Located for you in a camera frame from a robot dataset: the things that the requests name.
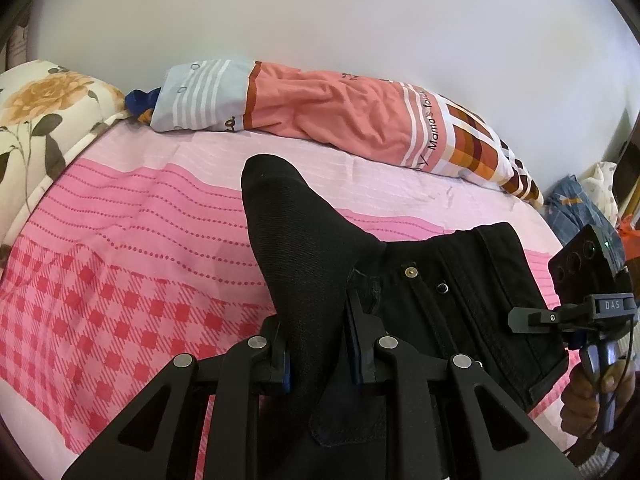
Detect orange object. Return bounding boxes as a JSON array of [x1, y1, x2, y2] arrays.
[[617, 219, 640, 262]]

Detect white floral cloth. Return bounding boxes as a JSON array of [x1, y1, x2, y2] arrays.
[[580, 160, 627, 222]]

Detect beige patterned curtain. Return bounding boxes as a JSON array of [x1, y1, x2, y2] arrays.
[[0, 20, 32, 72]]

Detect brown wooden furniture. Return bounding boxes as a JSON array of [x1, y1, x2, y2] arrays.
[[612, 109, 640, 221]]

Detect person's right hand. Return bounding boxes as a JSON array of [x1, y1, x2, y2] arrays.
[[559, 354, 637, 445]]

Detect black pants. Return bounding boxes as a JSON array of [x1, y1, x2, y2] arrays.
[[240, 154, 571, 448]]

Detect pink patterned bed sheet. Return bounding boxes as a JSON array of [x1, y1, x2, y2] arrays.
[[0, 110, 581, 480]]

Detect blue cloth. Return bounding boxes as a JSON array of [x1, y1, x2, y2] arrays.
[[124, 88, 162, 125]]

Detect cream floral blanket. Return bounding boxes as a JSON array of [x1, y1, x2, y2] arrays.
[[0, 59, 129, 273]]

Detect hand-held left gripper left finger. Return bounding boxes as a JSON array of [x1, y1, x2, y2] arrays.
[[62, 316, 293, 480]]

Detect orange patchwork pillow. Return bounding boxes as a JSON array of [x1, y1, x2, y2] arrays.
[[150, 59, 546, 207]]

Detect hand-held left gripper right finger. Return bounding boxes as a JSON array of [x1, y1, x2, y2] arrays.
[[347, 289, 582, 480]]

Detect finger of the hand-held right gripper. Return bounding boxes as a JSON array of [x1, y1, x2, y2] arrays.
[[507, 304, 595, 335]]

